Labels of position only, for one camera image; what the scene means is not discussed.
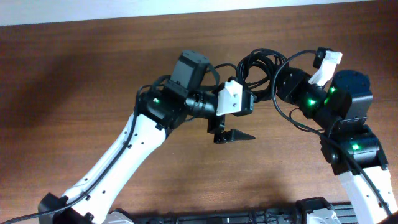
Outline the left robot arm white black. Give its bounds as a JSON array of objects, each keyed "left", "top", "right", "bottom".
[{"left": 38, "top": 50, "right": 256, "bottom": 223}]

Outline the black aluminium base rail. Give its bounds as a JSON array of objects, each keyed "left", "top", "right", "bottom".
[{"left": 108, "top": 196, "right": 361, "bottom": 224}]

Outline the thick black cable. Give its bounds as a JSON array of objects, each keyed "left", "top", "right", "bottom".
[{"left": 236, "top": 48, "right": 290, "bottom": 102}]

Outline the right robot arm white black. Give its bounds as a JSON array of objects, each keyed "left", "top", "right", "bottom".
[{"left": 275, "top": 68, "right": 397, "bottom": 223}]

